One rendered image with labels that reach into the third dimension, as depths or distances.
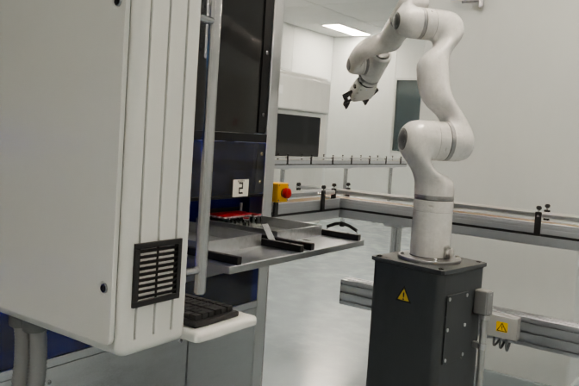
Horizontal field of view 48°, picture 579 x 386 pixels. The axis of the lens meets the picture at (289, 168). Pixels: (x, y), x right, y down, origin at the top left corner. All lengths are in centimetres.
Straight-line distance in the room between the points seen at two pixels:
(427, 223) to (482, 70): 160
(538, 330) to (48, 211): 204
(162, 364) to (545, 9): 238
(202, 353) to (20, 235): 102
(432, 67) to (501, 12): 145
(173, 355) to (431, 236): 88
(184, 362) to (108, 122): 119
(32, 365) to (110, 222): 45
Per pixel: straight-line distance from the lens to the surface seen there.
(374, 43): 245
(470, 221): 282
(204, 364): 230
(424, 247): 202
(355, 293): 312
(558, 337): 282
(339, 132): 1137
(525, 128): 339
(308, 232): 217
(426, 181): 200
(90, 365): 195
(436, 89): 206
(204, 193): 132
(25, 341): 155
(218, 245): 181
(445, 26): 216
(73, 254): 128
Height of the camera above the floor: 122
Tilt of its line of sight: 3 degrees down
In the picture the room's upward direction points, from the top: 4 degrees clockwise
